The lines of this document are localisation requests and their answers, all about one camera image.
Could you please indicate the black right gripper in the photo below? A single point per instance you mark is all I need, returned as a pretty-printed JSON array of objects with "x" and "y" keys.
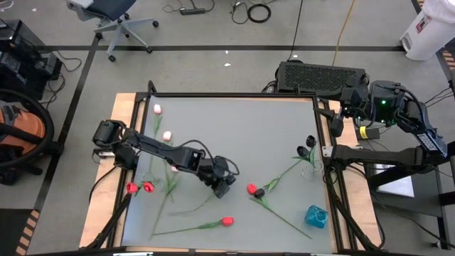
[{"x": 352, "y": 101}]

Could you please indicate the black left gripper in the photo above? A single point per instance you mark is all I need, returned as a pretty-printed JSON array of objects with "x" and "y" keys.
[{"x": 215, "y": 170}]

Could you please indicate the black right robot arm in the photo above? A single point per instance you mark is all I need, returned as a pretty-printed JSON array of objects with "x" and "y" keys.
[{"x": 384, "y": 156}]

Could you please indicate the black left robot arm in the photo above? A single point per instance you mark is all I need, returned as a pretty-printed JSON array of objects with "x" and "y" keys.
[{"x": 160, "y": 151}]

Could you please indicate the clear glass vase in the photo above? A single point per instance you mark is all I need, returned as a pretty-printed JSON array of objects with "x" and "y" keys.
[
  {"x": 308, "y": 175},
  {"x": 160, "y": 182}
]

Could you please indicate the blue glass vase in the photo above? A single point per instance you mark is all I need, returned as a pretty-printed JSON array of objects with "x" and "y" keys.
[{"x": 316, "y": 217}]

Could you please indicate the black perforated computer case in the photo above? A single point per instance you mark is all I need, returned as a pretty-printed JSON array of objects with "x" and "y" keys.
[{"x": 320, "y": 76}]

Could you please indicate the black power adapter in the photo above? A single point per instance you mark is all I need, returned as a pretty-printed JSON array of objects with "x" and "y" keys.
[{"x": 374, "y": 133}]

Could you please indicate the black diagonal beam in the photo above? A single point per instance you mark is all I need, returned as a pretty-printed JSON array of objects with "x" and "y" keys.
[{"x": 391, "y": 177}]

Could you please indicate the white paper booklet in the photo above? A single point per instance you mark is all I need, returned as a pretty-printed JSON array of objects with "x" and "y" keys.
[{"x": 394, "y": 186}]

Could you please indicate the grey side table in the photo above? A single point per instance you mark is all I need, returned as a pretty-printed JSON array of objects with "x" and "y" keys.
[{"x": 426, "y": 199}]

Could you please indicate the white bin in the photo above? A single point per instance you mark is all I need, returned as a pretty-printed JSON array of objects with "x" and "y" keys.
[{"x": 430, "y": 32}]

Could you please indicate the black power strip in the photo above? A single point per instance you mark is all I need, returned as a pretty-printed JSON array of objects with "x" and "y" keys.
[{"x": 192, "y": 11}]

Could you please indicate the orange shop vacuum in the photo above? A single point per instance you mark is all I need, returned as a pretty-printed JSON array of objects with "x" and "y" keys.
[{"x": 25, "y": 124}]

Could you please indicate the black electronics rack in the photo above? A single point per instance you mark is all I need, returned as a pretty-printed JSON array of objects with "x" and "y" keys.
[{"x": 21, "y": 60}]

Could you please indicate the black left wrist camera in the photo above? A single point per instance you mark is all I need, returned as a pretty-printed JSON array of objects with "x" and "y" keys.
[{"x": 222, "y": 189}]

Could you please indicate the silver metal bracket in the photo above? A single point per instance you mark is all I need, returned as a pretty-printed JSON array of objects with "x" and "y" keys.
[{"x": 326, "y": 152}]

